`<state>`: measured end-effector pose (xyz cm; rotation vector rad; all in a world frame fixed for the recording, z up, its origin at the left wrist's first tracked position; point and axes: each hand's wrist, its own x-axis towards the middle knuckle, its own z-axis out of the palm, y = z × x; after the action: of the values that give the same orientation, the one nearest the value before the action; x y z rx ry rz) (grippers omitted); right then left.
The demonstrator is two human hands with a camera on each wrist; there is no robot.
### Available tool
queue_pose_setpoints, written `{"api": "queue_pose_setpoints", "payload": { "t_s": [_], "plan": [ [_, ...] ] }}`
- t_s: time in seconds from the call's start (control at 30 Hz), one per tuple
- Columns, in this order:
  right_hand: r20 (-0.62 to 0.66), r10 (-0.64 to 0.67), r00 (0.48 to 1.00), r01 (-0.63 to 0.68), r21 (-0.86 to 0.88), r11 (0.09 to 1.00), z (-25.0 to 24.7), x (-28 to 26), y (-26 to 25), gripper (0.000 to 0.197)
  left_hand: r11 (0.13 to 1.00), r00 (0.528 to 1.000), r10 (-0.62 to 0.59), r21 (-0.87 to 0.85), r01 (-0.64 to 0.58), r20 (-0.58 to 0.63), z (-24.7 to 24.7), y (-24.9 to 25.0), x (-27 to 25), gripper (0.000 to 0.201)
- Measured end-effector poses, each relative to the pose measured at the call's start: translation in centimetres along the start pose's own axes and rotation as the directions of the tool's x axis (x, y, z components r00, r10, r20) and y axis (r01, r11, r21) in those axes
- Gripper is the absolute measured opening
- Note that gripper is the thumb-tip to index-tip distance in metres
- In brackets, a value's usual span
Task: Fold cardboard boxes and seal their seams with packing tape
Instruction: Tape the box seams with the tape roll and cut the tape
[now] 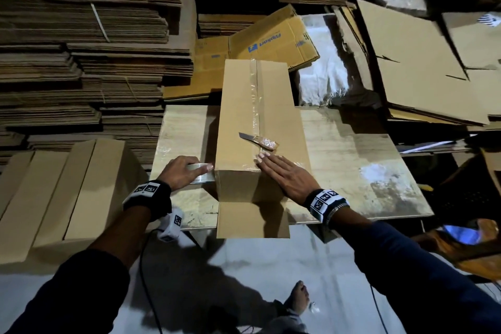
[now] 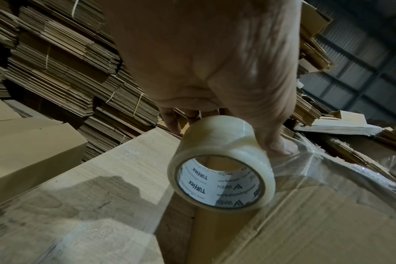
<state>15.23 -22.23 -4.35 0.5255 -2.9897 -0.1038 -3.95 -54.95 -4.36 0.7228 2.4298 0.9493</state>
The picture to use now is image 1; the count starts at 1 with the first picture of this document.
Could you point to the person's right hand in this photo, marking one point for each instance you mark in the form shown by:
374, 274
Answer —
291, 177

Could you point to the person's left hand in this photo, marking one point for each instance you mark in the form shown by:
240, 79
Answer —
181, 173

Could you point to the clear tape roll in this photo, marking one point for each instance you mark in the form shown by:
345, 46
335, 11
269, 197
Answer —
202, 172

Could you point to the small metal cutter blade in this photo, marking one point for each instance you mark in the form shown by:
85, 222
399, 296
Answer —
258, 140

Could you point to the person's left forearm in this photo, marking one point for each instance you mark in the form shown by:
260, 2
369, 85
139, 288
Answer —
70, 283

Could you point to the person's right forearm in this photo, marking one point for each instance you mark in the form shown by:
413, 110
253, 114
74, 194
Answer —
423, 275

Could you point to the person's bare foot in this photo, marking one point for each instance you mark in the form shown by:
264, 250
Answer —
297, 297

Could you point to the person's trouser leg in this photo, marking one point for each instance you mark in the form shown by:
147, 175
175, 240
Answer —
278, 323

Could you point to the stacks of flat cardboard bundles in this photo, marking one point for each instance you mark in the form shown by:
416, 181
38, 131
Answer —
78, 48

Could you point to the pile of brown cartons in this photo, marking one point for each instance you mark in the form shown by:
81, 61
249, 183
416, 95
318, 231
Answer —
423, 64

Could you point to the black left wrist band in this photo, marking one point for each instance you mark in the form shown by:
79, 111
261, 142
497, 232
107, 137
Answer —
147, 198

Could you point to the plywood work board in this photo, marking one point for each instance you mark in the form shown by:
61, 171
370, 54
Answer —
352, 165

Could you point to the white plastic sack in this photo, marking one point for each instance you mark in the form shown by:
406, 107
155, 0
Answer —
322, 64

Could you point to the yellow carton with blue print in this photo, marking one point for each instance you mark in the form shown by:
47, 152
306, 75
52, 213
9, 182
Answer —
274, 36

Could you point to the blue glowing device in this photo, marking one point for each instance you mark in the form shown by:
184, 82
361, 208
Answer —
462, 233

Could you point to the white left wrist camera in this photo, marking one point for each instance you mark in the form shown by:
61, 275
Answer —
171, 225

